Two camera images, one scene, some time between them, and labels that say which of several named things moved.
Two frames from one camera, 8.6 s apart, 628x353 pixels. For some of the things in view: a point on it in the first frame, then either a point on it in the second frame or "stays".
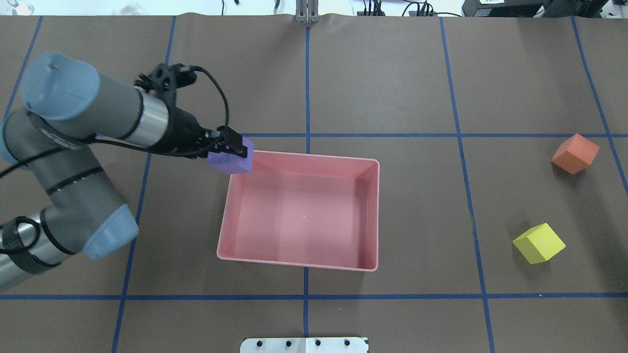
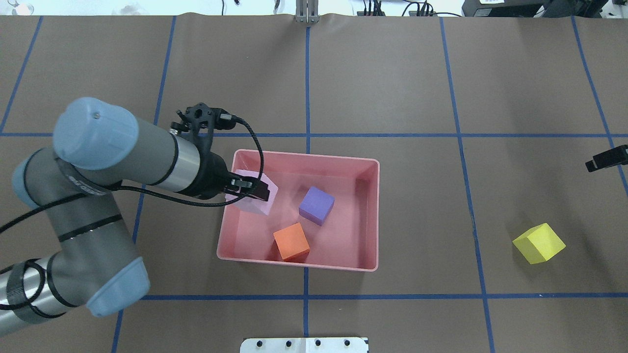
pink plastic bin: x=304 y=209 stays
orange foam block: x=575 y=154 -> x=292 y=243
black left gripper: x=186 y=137 -> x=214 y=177
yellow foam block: x=539 y=243 stays
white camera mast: x=304 y=345 stays
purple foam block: x=229 y=163 -> x=316 y=205
